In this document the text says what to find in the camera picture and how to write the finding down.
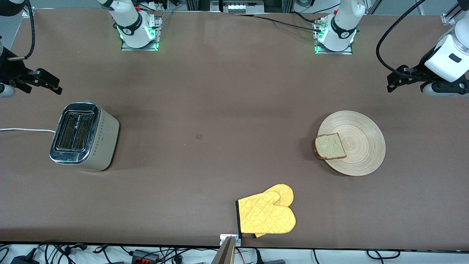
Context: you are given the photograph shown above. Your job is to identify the white toaster power cable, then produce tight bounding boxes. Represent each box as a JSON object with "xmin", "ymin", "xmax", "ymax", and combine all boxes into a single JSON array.
[{"xmin": 0, "ymin": 128, "xmax": 56, "ymax": 133}]

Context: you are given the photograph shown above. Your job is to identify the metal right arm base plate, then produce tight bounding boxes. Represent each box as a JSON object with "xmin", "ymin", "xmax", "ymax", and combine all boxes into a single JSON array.
[{"xmin": 121, "ymin": 15, "xmax": 162, "ymax": 52}]

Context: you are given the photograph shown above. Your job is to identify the wooden camera post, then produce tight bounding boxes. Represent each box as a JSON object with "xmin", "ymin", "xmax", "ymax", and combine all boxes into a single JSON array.
[{"xmin": 211, "ymin": 236, "xmax": 237, "ymax": 264}]

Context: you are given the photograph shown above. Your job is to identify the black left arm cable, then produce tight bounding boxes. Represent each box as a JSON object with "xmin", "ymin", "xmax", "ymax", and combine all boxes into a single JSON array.
[{"xmin": 377, "ymin": 0, "xmax": 427, "ymax": 79}]

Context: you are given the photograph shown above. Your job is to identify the round wooden plate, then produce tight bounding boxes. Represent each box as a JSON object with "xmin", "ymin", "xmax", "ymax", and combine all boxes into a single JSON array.
[{"xmin": 317, "ymin": 110, "xmax": 386, "ymax": 177}]

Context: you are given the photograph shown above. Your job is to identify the short black table cable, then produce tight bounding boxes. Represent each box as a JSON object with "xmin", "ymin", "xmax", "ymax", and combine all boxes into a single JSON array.
[{"xmin": 291, "ymin": 11, "xmax": 319, "ymax": 24}]

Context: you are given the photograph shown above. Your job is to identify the white power strip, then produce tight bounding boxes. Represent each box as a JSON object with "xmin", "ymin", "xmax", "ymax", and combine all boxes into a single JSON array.
[{"xmin": 220, "ymin": 0, "xmax": 265, "ymax": 14}]

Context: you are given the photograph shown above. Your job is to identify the black connector box red buttons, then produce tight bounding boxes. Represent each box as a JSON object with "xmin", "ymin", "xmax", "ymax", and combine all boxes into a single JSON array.
[{"xmin": 131, "ymin": 249, "xmax": 160, "ymax": 263}]

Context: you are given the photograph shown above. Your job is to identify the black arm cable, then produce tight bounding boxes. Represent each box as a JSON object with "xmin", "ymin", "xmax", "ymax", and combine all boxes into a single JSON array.
[
  {"xmin": 377, "ymin": 0, "xmax": 427, "ymax": 79},
  {"xmin": 7, "ymin": 0, "xmax": 36, "ymax": 61}
]

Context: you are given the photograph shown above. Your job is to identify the silver two-slot toaster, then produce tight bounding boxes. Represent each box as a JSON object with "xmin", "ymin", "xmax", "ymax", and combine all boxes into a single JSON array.
[{"xmin": 49, "ymin": 101, "xmax": 120, "ymax": 172}]

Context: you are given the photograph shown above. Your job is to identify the brown bread slice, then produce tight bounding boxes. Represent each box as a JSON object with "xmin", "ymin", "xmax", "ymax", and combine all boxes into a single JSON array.
[{"xmin": 314, "ymin": 133, "xmax": 347, "ymax": 160}]

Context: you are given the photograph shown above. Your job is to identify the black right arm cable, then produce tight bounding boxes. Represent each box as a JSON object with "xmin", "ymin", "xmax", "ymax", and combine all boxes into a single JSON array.
[{"xmin": 7, "ymin": 0, "xmax": 36, "ymax": 61}]

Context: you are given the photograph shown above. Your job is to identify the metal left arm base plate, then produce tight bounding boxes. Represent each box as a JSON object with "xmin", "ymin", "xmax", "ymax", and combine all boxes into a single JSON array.
[{"xmin": 314, "ymin": 18, "xmax": 353, "ymax": 55}]

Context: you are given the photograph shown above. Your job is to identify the small metal post bracket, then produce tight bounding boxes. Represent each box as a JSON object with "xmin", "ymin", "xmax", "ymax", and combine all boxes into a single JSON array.
[{"xmin": 220, "ymin": 234, "xmax": 241, "ymax": 247}]

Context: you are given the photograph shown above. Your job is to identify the long black table cable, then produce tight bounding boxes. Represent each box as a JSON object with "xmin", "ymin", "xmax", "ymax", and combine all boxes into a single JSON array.
[{"xmin": 234, "ymin": 13, "xmax": 325, "ymax": 33}]

